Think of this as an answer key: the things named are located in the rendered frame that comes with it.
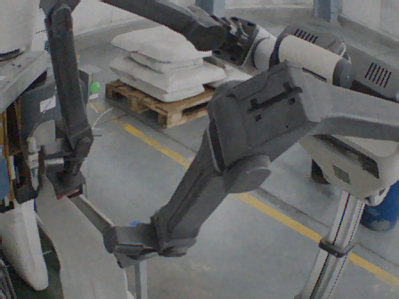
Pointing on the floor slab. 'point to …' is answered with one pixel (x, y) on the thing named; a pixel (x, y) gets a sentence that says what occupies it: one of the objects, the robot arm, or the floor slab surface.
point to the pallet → (168, 115)
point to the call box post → (141, 279)
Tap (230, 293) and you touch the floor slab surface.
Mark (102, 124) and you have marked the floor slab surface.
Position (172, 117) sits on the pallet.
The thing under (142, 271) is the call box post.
